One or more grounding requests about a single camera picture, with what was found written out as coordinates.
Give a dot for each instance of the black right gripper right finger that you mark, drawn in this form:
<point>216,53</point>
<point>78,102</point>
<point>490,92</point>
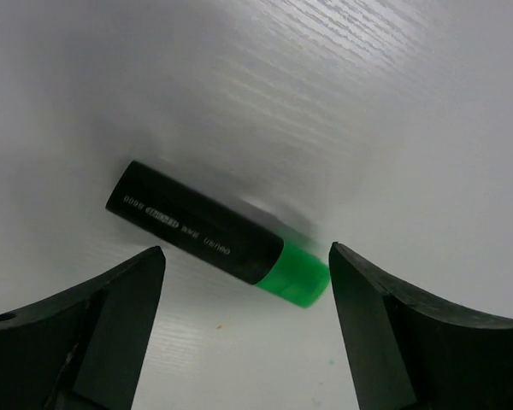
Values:
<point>410,349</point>

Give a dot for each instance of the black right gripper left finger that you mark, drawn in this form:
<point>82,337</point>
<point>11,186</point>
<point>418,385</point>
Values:
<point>84,347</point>

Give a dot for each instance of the green-capped black highlighter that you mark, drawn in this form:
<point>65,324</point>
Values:
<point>217,235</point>

